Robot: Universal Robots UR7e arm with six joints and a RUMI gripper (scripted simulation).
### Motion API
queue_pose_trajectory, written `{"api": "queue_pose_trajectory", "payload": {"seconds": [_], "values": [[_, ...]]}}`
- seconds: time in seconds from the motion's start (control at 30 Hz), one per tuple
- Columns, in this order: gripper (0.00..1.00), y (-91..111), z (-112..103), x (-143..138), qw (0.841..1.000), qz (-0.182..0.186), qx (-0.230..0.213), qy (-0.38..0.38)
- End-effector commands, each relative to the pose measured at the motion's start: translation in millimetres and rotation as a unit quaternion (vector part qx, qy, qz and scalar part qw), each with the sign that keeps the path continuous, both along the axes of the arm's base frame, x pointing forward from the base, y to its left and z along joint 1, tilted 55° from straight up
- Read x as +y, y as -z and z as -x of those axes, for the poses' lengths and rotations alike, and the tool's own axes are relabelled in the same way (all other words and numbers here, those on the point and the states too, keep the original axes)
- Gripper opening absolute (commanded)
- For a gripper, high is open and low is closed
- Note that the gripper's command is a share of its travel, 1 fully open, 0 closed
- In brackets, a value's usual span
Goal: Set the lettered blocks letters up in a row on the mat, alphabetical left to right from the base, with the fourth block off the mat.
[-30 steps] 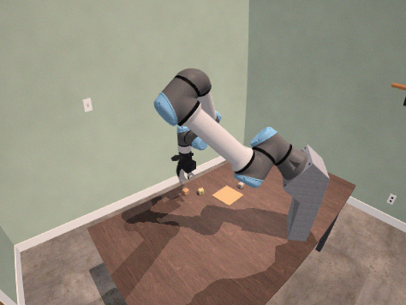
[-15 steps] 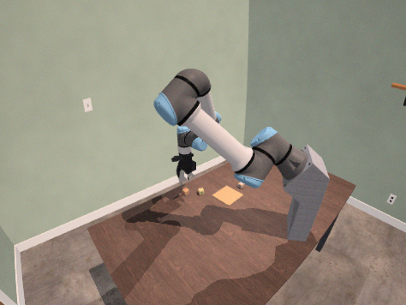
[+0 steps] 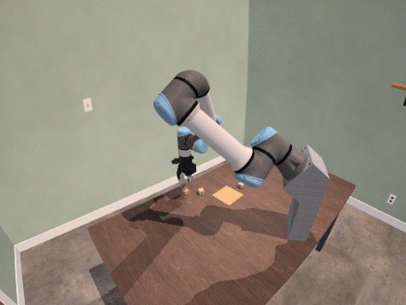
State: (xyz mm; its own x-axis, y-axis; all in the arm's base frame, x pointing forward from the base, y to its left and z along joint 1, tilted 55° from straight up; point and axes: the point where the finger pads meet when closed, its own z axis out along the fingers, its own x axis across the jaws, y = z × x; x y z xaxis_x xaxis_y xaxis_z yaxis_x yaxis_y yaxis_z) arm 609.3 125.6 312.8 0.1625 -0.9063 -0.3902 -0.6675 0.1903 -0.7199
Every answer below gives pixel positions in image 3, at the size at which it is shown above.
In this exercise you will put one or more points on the peach mat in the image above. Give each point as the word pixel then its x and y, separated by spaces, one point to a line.
pixel 227 195

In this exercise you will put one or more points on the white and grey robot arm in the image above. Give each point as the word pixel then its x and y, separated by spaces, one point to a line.
pixel 176 105

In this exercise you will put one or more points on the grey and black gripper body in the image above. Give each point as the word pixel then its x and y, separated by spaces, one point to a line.
pixel 186 165

